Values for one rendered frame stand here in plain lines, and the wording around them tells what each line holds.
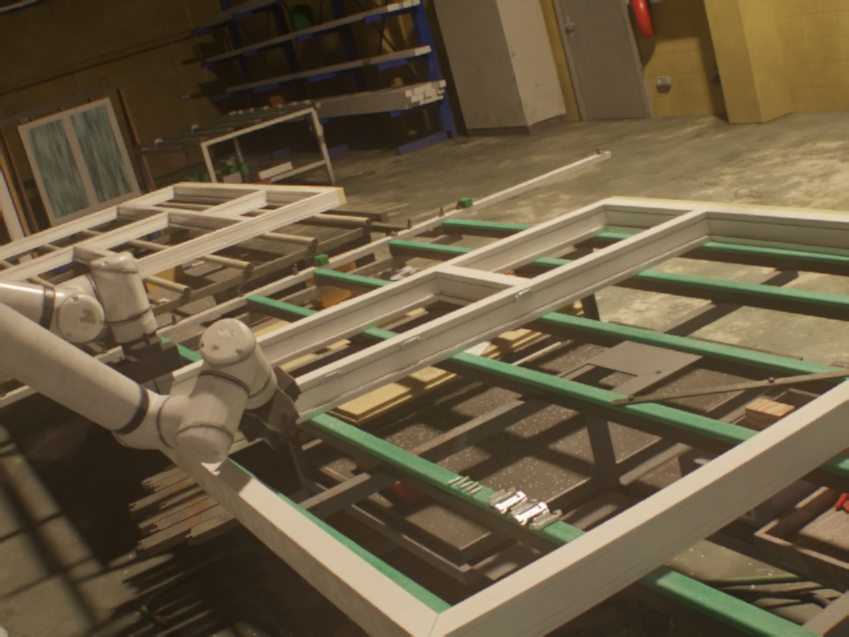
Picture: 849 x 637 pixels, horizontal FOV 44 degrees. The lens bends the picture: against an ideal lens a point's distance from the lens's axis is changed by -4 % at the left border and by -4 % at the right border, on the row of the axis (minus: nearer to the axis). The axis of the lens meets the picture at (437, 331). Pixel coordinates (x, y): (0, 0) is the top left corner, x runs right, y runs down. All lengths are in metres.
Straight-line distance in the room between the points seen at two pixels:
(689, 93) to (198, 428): 8.90
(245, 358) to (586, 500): 0.85
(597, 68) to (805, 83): 2.63
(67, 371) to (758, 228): 1.64
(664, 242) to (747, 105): 6.63
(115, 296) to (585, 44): 9.37
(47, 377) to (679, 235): 1.61
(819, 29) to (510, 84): 3.69
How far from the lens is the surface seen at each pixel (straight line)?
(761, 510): 1.95
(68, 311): 1.95
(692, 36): 10.10
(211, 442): 1.68
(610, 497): 2.24
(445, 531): 2.21
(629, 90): 10.85
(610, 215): 3.06
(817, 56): 9.18
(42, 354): 1.64
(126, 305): 2.13
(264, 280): 4.17
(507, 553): 2.13
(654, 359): 2.08
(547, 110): 11.55
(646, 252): 2.63
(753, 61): 9.13
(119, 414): 1.74
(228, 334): 1.72
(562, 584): 1.31
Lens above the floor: 1.59
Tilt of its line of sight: 17 degrees down
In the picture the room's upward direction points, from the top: 15 degrees counter-clockwise
